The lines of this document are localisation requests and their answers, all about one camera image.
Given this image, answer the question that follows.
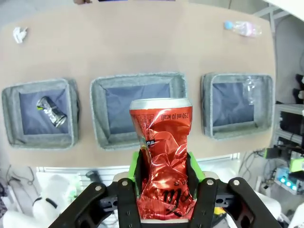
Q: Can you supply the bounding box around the crushed silver can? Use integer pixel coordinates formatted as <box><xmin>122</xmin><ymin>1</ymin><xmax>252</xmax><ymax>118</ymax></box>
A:
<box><xmin>36</xmin><ymin>96</ymin><xmax>67</xmax><ymax>129</ymax></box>

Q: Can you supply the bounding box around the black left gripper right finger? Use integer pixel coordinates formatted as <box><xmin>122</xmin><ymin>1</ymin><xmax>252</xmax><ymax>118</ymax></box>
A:
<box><xmin>186</xmin><ymin>151</ymin><xmax>285</xmax><ymax>228</ymax></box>

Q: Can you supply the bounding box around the device with blue lights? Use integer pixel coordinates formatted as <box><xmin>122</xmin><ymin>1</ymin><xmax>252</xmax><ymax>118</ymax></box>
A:
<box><xmin>273</xmin><ymin>166</ymin><xmax>300</xmax><ymax>193</ymax></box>

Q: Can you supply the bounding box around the white slatted panel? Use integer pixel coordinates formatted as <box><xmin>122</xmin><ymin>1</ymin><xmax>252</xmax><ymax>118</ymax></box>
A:
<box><xmin>35</xmin><ymin>153</ymin><xmax>240</xmax><ymax>183</ymax></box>

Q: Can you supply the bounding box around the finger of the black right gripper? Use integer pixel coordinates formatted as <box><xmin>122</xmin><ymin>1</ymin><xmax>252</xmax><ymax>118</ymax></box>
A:
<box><xmin>289</xmin><ymin>158</ymin><xmax>304</xmax><ymax>172</ymax></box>
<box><xmin>265</xmin><ymin>146</ymin><xmax>292</xmax><ymax>159</ymax></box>

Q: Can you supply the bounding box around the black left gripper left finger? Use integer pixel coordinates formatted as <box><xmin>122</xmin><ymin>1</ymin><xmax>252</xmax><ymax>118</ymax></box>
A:
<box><xmin>47</xmin><ymin>150</ymin><xmax>143</xmax><ymax>228</ymax></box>

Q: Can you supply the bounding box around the crushed red drink can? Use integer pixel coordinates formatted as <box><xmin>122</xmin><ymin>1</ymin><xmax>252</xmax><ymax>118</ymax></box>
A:
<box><xmin>129</xmin><ymin>97</ymin><xmax>198</xmax><ymax>219</ymax></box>

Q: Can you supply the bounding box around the clear bottle with pink label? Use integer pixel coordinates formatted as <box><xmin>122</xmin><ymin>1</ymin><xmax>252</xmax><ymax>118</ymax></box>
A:
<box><xmin>224</xmin><ymin>20</ymin><xmax>263</xmax><ymax>38</ymax></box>

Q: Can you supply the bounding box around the white side table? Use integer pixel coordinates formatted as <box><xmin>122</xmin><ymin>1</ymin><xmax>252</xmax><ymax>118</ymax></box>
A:
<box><xmin>251</xmin><ymin>0</ymin><xmax>304</xmax><ymax>31</ymax></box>

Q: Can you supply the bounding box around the grey fabric basket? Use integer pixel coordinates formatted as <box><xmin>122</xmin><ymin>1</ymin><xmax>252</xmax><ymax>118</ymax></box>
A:
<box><xmin>90</xmin><ymin>70</ymin><xmax>187</xmax><ymax>150</ymax></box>
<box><xmin>200</xmin><ymin>73</ymin><xmax>274</xmax><ymax>141</ymax></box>
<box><xmin>1</xmin><ymin>78</ymin><xmax>80</xmax><ymax>150</ymax></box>

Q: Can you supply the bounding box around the metal equipment rack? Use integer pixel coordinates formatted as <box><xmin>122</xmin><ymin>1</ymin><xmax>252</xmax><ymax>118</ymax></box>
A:
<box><xmin>273</xmin><ymin>102</ymin><xmax>304</xmax><ymax>148</ymax></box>

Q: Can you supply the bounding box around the white tissue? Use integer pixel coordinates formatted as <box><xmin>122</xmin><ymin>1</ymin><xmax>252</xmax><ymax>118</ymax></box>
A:
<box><xmin>13</xmin><ymin>26</ymin><xmax>29</xmax><ymax>44</ymax></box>

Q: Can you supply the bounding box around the clear plastic cup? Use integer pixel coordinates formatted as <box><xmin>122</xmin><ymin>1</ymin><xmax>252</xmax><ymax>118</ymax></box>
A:
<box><xmin>242</xmin><ymin>76</ymin><xmax>259</xmax><ymax>105</ymax></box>

